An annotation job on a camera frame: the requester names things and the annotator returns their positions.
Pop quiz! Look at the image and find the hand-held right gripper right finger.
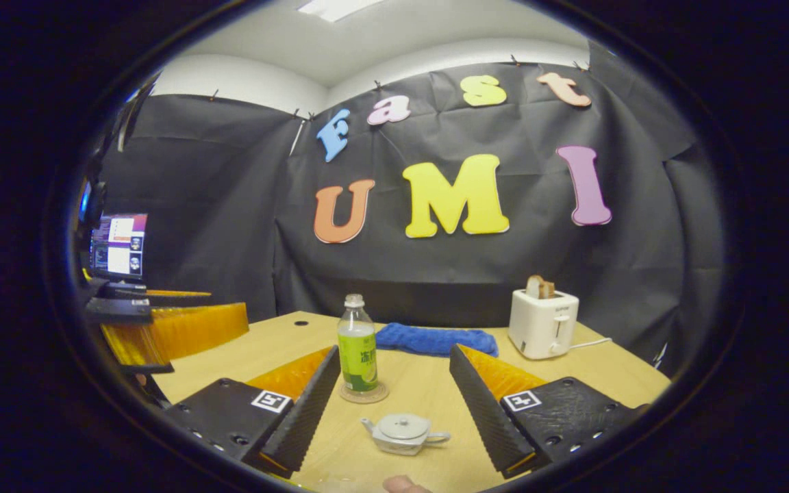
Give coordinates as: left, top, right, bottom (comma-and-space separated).
449, 344, 649, 480

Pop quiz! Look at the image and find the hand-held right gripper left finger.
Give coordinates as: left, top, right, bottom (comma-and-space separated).
162, 344, 342, 480

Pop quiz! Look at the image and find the clear green-label water bottle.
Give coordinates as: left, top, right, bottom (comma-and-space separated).
337, 294, 378, 393

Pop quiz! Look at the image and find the round brown coaster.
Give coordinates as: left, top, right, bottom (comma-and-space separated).
338, 381, 390, 405

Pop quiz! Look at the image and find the white teacup lid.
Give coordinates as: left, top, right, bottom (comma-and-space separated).
377, 413, 431, 440

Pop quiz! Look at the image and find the white floral teacup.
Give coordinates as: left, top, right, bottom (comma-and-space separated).
360, 413, 451, 457

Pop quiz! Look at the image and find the computer monitor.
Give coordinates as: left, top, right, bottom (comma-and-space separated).
90, 213, 149, 281

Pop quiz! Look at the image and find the blue folded towel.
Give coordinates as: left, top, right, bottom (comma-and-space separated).
375, 323, 499, 358

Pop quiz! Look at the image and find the white toaster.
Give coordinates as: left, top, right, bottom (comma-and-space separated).
508, 288, 580, 360

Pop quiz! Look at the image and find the ceiling light panel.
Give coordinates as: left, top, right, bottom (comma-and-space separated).
297, 0, 385, 23

